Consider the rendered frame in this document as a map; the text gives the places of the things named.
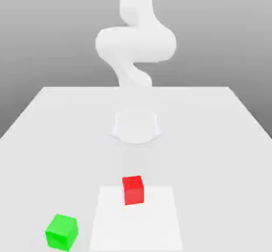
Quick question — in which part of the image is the small red cube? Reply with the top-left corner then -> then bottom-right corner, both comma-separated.
122,175 -> 145,206

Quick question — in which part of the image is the small green cube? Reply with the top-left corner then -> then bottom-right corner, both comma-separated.
45,213 -> 79,252

